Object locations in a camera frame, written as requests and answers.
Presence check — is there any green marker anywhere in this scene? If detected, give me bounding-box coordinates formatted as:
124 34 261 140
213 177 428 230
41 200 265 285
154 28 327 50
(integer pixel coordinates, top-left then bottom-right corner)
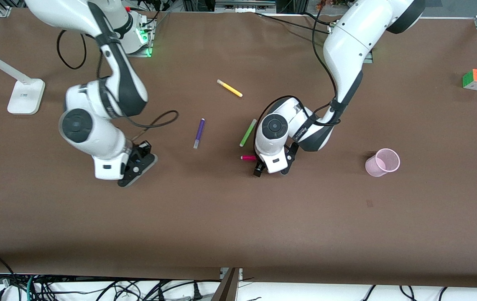
239 119 258 148

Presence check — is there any purple marker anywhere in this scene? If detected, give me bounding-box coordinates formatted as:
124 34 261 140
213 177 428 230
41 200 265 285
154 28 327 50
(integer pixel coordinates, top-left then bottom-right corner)
193 118 206 149

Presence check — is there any yellow marker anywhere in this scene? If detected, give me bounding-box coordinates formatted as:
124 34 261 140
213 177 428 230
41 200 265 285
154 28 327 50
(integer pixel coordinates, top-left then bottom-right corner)
217 79 243 98

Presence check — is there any pink plastic cup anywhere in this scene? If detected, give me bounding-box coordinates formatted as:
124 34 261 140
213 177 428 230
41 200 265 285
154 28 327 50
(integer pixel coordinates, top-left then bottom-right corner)
365 148 401 178

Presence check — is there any white desk lamp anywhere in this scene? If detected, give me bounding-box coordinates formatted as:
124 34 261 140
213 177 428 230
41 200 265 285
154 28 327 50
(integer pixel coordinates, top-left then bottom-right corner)
0 42 46 115

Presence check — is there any dark table leg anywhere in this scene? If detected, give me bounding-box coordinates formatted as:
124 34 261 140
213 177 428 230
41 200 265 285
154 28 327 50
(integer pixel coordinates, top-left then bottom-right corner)
210 268 240 301

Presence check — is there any colourful puzzle cube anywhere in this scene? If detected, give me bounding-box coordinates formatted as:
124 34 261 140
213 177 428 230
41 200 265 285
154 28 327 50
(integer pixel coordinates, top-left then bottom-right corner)
462 69 477 91

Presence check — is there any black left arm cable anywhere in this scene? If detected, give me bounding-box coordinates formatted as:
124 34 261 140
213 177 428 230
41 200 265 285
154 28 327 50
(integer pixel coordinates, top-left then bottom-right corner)
254 0 342 145

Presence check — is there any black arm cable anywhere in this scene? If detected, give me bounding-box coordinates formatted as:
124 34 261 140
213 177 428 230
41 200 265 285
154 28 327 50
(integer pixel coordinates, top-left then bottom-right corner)
254 0 342 145
56 29 179 143

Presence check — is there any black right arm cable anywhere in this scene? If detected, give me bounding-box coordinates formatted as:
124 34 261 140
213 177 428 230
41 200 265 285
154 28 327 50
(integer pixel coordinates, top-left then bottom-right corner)
56 29 179 143

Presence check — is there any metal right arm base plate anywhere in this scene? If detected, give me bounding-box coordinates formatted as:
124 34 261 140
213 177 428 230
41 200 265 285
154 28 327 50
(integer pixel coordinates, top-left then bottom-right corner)
128 12 155 58

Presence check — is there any black table cable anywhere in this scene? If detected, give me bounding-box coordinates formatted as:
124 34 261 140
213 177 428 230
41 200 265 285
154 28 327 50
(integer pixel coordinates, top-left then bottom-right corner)
255 12 332 34

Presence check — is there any aluminium frame bar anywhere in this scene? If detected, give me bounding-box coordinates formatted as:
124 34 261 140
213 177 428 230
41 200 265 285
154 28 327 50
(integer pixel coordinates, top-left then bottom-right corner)
215 0 277 12

